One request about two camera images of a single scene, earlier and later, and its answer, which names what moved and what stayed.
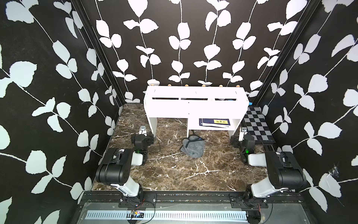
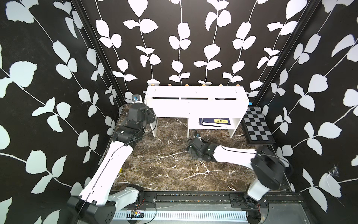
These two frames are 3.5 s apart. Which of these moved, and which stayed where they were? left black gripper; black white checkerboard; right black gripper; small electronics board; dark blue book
Moved: left black gripper; right black gripper
Stayed: black white checkerboard; small electronics board; dark blue book
